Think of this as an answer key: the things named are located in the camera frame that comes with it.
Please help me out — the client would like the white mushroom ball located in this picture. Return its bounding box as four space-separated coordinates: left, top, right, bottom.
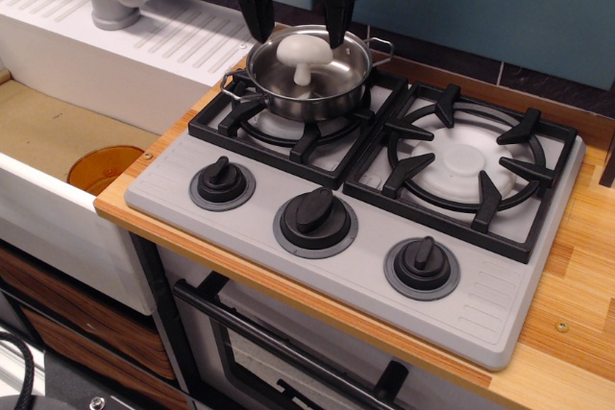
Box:
276 34 333 86

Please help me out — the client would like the stainless steel pot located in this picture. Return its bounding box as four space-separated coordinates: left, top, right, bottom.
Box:
220 25 395 123

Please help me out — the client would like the black left stove knob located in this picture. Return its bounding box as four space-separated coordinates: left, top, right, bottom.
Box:
189 156 257 212

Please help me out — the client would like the black stove knob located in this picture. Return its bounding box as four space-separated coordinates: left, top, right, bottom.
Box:
383 236 461 301
189 156 257 212
273 187 358 259

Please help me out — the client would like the black middle stove knob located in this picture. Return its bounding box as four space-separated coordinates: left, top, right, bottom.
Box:
273 187 358 259

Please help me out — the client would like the grey toy stove top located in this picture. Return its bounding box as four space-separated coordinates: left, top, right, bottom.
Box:
123 39 587 373

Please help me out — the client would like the black right stove knob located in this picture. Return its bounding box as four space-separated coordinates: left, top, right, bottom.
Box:
383 236 461 301

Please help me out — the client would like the black left burner grate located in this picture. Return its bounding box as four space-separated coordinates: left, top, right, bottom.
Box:
188 69 408 189

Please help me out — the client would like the black burner grate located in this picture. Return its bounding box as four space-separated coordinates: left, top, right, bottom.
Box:
188 69 408 189
344 84 585 263

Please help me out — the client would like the white toy sink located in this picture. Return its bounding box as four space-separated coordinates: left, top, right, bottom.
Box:
1 0 254 315

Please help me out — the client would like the black right burner grate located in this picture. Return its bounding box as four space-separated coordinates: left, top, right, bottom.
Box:
344 84 585 263

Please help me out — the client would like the orange plastic bowl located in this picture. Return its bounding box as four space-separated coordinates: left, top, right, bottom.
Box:
66 145 144 196

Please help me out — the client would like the upper wooden drawer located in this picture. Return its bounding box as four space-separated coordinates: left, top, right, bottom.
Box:
1 243 174 378

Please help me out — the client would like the wooden drawer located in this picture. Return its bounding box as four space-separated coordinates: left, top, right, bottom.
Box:
23 308 190 410
1 243 174 378

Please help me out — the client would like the lower wooden drawer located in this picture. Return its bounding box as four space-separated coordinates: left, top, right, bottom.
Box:
23 308 190 410

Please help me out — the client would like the brass screw in counter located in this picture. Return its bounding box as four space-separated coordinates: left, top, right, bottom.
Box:
555 322 569 333

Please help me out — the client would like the oven door with handle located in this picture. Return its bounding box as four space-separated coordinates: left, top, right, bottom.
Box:
172 272 492 409

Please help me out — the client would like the black braided cable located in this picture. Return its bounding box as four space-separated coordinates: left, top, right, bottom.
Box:
0 330 37 401

